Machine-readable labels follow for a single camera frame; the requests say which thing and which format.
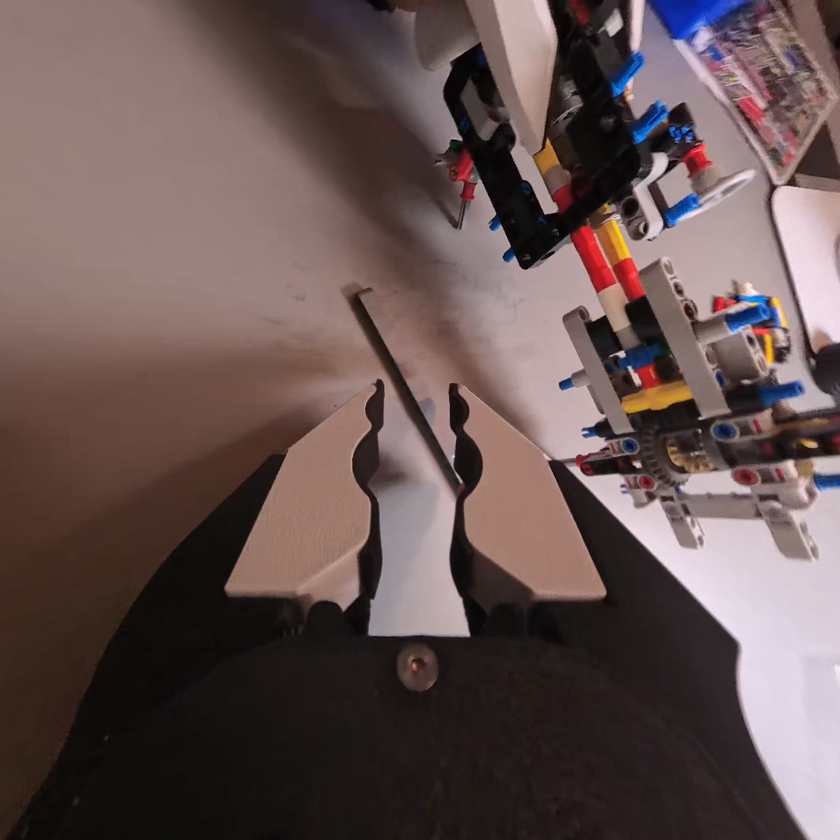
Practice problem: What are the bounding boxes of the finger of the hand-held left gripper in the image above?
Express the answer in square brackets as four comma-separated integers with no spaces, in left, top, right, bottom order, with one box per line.
[517,144,560,212]
[413,0,560,153]

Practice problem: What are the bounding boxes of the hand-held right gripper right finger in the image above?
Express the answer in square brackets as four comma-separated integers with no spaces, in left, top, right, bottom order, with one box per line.
[448,382,607,606]

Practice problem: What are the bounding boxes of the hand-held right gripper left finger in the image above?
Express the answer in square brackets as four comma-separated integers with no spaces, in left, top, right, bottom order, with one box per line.
[224,379,386,603]

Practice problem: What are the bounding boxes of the multicoloured lego vehicle chassis assembly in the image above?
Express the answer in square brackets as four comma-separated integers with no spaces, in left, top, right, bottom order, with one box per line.
[435,0,840,564]

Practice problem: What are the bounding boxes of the thin black lego rod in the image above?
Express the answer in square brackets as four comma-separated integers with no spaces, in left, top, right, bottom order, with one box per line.
[354,287,463,494]

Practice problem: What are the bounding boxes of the clear tray of lego parts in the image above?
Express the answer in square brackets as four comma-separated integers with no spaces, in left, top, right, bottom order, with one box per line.
[676,0,840,186]

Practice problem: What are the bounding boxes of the black rubber lego tire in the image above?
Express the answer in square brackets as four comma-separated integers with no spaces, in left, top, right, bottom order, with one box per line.
[812,344,840,398]

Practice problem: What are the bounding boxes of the blue plastic box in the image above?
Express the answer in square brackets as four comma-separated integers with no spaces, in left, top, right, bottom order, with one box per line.
[646,0,723,42]

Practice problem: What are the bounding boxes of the white rounded tray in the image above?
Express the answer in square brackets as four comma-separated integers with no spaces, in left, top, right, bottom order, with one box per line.
[771,185,840,342]

